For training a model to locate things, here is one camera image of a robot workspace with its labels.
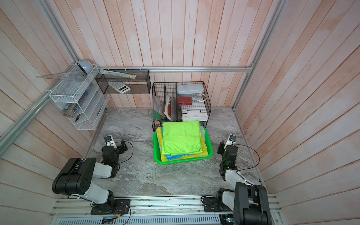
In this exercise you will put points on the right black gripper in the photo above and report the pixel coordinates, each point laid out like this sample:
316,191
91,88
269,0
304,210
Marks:
221,147

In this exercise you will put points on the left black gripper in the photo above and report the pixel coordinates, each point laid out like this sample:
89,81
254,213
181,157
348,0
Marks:
122,150

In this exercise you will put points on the green plastic basket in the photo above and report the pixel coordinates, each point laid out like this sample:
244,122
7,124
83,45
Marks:
208,143

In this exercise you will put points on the light green raincoat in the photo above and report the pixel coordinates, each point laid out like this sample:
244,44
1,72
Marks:
181,138

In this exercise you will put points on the yellow raincoat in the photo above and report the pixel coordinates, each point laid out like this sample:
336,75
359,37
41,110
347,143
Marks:
157,153

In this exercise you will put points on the blue raincoat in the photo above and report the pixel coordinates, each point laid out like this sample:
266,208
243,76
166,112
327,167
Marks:
174,157

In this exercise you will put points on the white translucent raincoat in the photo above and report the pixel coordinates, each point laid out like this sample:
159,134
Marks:
202,129

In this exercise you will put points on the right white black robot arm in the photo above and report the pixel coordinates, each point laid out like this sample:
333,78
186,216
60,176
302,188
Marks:
245,203

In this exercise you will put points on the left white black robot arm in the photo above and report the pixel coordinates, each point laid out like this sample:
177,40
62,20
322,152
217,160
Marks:
75,179

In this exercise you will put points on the white paper tray box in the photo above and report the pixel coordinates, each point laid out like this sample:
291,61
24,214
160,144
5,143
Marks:
194,115

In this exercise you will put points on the white tape roll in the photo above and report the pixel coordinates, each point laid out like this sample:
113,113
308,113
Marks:
201,97

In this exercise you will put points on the rolled silver bundle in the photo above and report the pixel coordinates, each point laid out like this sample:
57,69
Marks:
71,110

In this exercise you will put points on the red wallet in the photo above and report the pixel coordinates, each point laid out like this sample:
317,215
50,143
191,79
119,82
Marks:
185,101

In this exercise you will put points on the white calculator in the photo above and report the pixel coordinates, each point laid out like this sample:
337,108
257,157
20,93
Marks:
120,87

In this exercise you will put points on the grey pencil case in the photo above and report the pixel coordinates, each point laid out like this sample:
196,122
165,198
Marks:
194,88

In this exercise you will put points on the clear triangle ruler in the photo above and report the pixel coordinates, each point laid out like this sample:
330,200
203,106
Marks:
77,76

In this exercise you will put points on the black wire tray stack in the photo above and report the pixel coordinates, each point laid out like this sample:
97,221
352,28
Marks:
204,107

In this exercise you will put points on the white wire wall shelf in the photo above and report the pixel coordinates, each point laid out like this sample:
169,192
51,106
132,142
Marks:
91,100

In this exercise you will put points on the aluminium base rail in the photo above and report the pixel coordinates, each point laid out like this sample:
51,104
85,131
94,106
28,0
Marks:
149,210

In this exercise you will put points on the black wire file organizer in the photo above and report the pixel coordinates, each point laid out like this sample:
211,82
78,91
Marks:
165,103

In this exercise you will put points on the black mesh wall basket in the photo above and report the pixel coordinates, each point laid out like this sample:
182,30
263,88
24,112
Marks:
137,79

